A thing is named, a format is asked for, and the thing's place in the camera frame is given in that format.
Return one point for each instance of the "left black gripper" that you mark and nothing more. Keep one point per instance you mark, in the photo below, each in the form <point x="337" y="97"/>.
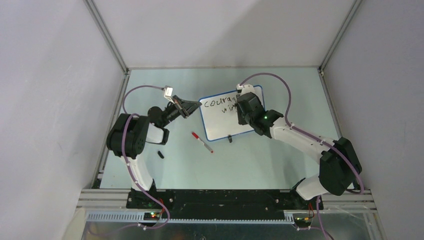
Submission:
<point x="182" y="106"/>

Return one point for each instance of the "blue framed whiteboard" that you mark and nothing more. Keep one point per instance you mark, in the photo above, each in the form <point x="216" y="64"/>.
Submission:
<point x="220" y="117"/>

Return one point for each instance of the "black marker cap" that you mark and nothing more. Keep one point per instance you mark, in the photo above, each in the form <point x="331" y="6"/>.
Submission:
<point x="160" y="155"/>

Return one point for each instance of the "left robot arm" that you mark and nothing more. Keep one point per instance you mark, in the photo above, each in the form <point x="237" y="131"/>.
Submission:
<point x="131" y="132"/>

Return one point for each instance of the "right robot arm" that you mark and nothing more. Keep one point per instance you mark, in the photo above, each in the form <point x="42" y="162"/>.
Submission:
<point x="338" y="163"/>

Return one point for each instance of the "red whiteboard marker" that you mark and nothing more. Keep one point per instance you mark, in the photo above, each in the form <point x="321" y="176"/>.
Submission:
<point x="202" y="142"/>

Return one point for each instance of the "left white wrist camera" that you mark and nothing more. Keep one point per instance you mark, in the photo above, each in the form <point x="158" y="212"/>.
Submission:
<point x="168" y="93"/>

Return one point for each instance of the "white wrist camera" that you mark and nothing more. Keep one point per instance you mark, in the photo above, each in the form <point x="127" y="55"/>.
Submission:
<point x="168" y="93"/>
<point x="244" y="89"/>

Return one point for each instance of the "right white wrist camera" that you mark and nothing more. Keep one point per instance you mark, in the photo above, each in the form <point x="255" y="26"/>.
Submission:
<point x="244" y="89"/>

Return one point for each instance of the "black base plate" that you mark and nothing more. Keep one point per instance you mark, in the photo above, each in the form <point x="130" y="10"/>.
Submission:
<point x="212" y="204"/>

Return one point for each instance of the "aluminium frame rail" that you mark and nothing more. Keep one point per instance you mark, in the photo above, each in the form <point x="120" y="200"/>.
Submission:
<point x="110" y="205"/>

